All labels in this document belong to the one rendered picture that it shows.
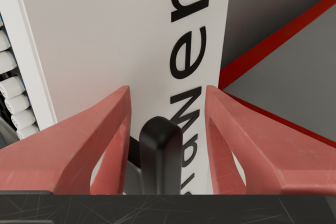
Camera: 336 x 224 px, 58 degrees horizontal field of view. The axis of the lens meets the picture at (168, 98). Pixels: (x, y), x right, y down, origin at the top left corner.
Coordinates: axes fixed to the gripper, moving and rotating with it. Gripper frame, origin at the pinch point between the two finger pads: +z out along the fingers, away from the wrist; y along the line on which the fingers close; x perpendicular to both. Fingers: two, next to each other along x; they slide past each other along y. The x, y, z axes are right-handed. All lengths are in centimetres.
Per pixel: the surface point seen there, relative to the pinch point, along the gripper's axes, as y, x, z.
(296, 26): -22.8, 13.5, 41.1
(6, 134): 18.2, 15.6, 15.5
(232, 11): -9.5, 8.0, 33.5
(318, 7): -30, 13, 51
